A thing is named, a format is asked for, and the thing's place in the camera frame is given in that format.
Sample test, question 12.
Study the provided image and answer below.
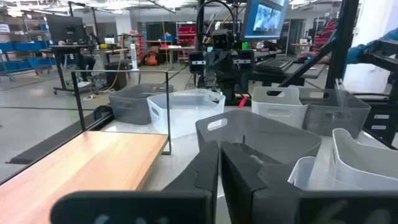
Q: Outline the white tower unit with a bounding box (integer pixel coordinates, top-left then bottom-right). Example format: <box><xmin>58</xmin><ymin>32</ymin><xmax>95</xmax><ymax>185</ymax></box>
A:
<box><xmin>129</xmin><ymin>43</ymin><xmax>139</xmax><ymax>72</ymax></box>

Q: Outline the black diagonal frame brace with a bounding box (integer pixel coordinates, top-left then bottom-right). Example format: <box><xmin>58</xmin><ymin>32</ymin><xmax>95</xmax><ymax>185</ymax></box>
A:
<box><xmin>278</xmin><ymin>39</ymin><xmax>338</xmax><ymax>88</ymax></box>

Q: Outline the red bin rack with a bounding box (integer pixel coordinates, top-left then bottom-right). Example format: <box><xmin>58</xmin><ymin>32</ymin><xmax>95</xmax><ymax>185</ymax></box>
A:
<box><xmin>313</xmin><ymin>19</ymin><xmax>338</xmax><ymax>52</ymax></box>
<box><xmin>175</xmin><ymin>21</ymin><xmax>198</xmax><ymax>62</ymax></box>

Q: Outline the black workbench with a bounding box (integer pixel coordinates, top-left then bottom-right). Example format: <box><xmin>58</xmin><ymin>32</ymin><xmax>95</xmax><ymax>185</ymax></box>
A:
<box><xmin>40</xmin><ymin>45</ymin><xmax>94</xmax><ymax>96</ymax></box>

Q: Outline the black floor box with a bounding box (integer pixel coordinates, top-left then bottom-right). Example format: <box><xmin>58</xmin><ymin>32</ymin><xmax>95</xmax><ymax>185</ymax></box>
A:
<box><xmin>104</xmin><ymin>61</ymin><xmax>129</xmax><ymax>91</ymax></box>

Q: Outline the computer monitor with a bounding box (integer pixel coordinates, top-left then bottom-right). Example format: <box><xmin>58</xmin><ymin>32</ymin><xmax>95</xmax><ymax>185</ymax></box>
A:
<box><xmin>241</xmin><ymin>0</ymin><xmax>290</xmax><ymax>40</ymax></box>

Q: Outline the wooden shelf board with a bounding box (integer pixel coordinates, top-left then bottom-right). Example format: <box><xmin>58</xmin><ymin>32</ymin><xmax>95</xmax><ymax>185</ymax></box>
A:
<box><xmin>0</xmin><ymin>130</ymin><xmax>169</xmax><ymax>224</ymax></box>

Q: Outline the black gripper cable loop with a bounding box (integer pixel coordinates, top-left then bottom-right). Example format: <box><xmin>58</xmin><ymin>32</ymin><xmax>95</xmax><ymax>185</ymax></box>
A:
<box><xmin>195</xmin><ymin>0</ymin><xmax>238</xmax><ymax>52</ymax></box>

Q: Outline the black frame post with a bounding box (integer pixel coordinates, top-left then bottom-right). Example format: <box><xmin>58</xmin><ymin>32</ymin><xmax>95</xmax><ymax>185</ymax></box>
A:
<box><xmin>325</xmin><ymin>0</ymin><xmax>361</xmax><ymax>90</ymax></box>

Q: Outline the person's hand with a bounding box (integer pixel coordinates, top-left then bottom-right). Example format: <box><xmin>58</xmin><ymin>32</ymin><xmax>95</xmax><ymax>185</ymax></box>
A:
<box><xmin>298</xmin><ymin>51</ymin><xmax>331</xmax><ymax>65</ymax></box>

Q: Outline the white plastic basket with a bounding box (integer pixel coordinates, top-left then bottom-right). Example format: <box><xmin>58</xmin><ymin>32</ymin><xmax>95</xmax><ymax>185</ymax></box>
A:
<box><xmin>328</xmin><ymin>128</ymin><xmax>398</xmax><ymax>191</ymax></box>
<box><xmin>251</xmin><ymin>86</ymin><xmax>308</xmax><ymax>129</ymax></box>

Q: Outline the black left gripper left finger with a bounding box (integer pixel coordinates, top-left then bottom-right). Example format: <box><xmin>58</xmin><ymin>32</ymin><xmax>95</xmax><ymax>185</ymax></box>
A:
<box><xmin>163</xmin><ymin>140</ymin><xmax>220</xmax><ymax>224</ymax></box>

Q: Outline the grey translucent plastic basket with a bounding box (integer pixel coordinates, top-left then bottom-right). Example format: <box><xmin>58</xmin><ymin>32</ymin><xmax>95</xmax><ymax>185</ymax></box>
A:
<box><xmin>195</xmin><ymin>109</ymin><xmax>323</xmax><ymax>187</ymax></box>
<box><xmin>297</xmin><ymin>88</ymin><xmax>372</xmax><ymax>139</ymax></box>
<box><xmin>108</xmin><ymin>83</ymin><xmax>174</xmax><ymax>125</ymax></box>

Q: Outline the black keyboard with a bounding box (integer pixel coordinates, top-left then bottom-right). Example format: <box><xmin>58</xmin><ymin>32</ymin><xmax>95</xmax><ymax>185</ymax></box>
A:
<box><xmin>254</xmin><ymin>57</ymin><xmax>295</xmax><ymax>75</ymax></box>

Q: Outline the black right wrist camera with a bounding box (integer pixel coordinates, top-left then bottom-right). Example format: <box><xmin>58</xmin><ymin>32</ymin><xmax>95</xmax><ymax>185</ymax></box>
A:
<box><xmin>211</xmin><ymin>29</ymin><xmax>236</xmax><ymax>50</ymax></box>

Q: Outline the black screen panel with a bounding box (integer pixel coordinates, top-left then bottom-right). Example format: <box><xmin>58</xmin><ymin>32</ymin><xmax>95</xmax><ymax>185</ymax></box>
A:
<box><xmin>46</xmin><ymin>14</ymin><xmax>85</xmax><ymax>44</ymax></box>

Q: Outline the orange machine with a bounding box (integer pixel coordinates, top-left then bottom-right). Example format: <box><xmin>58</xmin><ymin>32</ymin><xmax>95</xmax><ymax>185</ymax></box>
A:
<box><xmin>145</xmin><ymin>51</ymin><xmax>159</xmax><ymax>67</ymax></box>

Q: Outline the person's forearm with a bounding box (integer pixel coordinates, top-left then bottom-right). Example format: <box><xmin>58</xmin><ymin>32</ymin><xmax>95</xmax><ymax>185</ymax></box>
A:
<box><xmin>346</xmin><ymin>27</ymin><xmax>398</xmax><ymax>65</ymax></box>

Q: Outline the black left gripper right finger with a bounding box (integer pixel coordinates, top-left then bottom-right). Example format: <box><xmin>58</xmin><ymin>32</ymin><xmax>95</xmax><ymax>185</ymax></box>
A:
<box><xmin>220</xmin><ymin>141</ymin><xmax>305</xmax><ymax>224</ymax></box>

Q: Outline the blue storage bin shelf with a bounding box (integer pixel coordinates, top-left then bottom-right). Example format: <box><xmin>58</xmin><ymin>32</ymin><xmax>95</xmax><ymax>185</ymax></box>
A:
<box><xmin>0</xmin><ymin>40</ymin><xmax>57</xmax><ymax>77</ymax></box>

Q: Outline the silver aluminium bracket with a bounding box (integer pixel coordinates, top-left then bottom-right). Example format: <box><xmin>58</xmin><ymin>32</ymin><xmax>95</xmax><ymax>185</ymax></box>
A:
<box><xmin>334</xmin><ymin>77</ymin><xmax>346</xmax><ymax>108</ymax></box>

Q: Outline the clear plastic basket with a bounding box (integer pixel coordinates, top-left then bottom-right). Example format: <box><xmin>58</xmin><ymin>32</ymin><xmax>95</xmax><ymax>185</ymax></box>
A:
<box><xmin>146</xmin><ymin>88</ymin><xmax>226</xmax><ymax>139</ymax></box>
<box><xmin>287</xmin><ymin>156</ymin><xmax>332</xmax><ymax>191</ymax></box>

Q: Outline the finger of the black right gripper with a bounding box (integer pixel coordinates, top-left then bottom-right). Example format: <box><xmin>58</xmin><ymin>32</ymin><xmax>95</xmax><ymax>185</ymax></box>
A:
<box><xmin>223</xmin><ymin>51</ymin><xmax>234</xmax><ymax>78</ymax></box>
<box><xmin>212</xmin><ymin>51</ymin><xmax>224</xmax><ymax>78</ymax></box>

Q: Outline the black desk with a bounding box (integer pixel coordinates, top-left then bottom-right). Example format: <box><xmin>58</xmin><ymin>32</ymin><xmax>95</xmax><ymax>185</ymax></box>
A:
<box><xmin>248</xmin><ymin>62</ymin><xmax>327</xmax><ymax>88</ymax></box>

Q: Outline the black labelled control box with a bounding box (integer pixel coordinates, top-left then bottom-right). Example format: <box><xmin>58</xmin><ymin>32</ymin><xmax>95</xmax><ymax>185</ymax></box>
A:
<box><xmin>362</xmin><ymin>102</ymin><xmax>398</xmax><ymax>146</ymax></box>

